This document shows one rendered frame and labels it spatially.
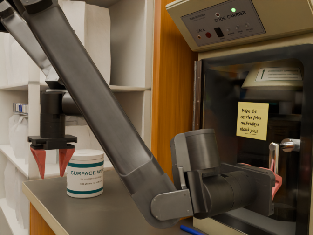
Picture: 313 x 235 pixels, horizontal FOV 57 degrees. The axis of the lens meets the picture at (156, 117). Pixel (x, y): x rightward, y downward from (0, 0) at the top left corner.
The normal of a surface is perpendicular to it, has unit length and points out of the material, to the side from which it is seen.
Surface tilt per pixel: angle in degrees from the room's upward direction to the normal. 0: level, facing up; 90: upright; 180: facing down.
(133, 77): 90
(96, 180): 90
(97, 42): 89
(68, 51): 72
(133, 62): 90
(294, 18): 135
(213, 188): 44
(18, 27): 52
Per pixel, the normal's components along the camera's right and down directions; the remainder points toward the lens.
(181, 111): 0.58, 0.06
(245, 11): -0.59, 0.71
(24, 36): -0.21, -0.51
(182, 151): 0.14, -0.22
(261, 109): -0.82, 0.01
